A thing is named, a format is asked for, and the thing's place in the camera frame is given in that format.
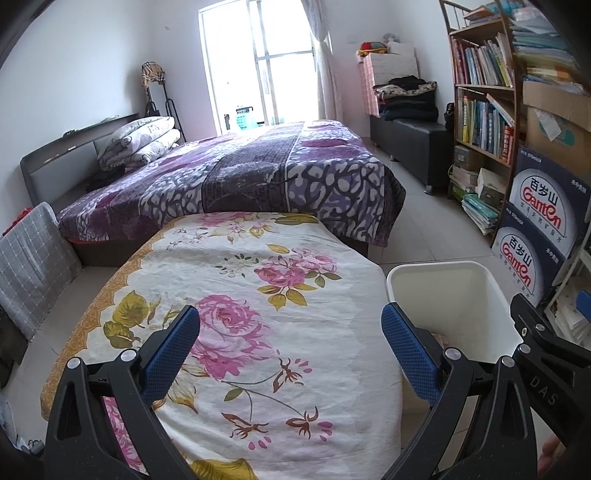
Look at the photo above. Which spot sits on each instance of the black low bench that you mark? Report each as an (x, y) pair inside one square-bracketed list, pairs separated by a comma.
[(424, 149)]

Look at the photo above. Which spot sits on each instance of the wooden bookshelf with books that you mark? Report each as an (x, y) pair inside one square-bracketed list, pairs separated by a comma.
[(495, 47)]

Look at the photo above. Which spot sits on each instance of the blue water carton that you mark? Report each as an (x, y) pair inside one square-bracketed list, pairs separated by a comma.
[(534, 263), (551, 197)]

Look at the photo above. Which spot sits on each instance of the teal basket at window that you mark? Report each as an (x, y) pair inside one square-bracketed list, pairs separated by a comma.
[(244, 118)]

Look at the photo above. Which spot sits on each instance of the black coat stand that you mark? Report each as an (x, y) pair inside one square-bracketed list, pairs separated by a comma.
[(158, 102)]

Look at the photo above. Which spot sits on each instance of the floral cream sheet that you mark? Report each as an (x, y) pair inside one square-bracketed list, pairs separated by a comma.
[(291, 376)]

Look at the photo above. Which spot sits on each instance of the white plastic trash bin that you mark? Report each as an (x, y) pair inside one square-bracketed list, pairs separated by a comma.
[(459, 300)]

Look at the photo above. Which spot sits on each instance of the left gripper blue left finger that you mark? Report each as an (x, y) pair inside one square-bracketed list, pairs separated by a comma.
[(164, 352)]

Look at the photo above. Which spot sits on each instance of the stacked purple white pillows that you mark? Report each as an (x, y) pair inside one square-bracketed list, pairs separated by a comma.
[(139, 143)]

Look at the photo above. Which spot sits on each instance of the dark bed headboard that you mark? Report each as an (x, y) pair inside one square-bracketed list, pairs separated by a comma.
[(57, 172)]

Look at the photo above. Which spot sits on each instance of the brown cardboard box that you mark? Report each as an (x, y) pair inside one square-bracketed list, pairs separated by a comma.
[(558, 125)]

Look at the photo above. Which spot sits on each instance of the pink white drawer cabinet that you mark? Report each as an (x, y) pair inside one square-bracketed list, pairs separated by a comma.
[(379, 68)]

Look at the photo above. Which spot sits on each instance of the grey checked cloth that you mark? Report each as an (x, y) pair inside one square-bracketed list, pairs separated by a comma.
[(37, 264)]

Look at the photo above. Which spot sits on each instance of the blue water carton lower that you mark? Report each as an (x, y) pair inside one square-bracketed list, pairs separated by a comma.
[(534, 263)]

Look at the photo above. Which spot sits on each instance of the pile of dark clothes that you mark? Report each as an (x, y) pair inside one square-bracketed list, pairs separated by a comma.
[(407, 97)]

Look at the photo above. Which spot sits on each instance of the blue water carton upper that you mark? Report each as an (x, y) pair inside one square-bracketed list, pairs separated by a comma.
[(551, 197)]

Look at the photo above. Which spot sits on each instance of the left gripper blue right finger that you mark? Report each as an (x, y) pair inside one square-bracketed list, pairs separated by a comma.
[(416, 350)]

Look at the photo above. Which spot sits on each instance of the purple patterned bed blanket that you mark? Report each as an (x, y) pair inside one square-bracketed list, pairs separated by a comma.
[(320, 168)]

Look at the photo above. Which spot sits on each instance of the person right hand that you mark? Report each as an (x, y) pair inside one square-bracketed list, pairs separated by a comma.
[(551, 451)]

